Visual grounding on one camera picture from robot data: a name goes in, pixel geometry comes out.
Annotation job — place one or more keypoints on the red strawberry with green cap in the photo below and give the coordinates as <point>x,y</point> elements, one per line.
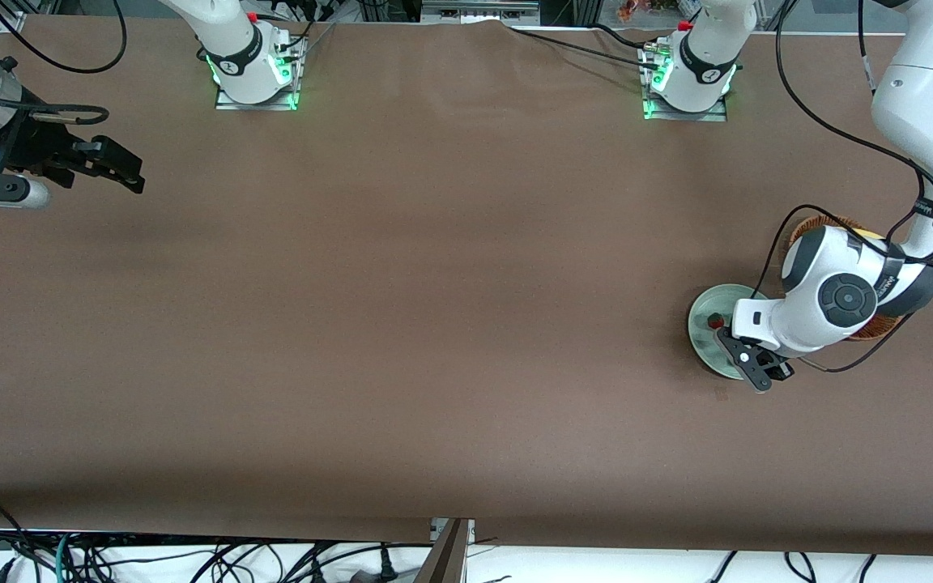
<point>715,322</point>

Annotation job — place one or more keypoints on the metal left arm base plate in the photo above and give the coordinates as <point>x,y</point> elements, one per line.
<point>709,117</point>

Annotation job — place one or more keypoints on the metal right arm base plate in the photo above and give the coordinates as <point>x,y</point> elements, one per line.
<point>256,106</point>

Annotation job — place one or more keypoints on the aluminium corner profile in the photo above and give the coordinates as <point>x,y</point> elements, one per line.
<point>11,23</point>

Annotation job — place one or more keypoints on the pale green round plate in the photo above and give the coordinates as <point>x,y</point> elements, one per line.
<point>705,344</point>

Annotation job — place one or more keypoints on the orange background object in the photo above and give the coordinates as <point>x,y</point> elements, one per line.
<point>632,10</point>

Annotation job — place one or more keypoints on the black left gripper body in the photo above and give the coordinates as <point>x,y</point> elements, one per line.
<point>781,371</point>

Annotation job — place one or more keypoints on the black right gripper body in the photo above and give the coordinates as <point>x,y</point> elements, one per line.
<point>39,146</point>

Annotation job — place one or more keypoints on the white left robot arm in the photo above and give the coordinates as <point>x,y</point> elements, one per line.
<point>839,300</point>

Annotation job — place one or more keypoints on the brown table cover sheet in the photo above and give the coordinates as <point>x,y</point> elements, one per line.
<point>434,324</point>

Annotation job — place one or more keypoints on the brown wicker basket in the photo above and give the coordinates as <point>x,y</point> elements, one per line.
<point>823,223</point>

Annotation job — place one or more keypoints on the yellow banana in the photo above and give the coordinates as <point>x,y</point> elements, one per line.
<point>871,235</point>

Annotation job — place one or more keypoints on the metal support post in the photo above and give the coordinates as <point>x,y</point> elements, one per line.
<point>446,559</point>

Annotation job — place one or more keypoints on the black power plug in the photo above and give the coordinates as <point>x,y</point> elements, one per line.
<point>386,569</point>

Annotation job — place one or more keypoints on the silver aluminium frame rail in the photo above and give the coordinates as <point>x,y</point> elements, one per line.
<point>475,14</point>

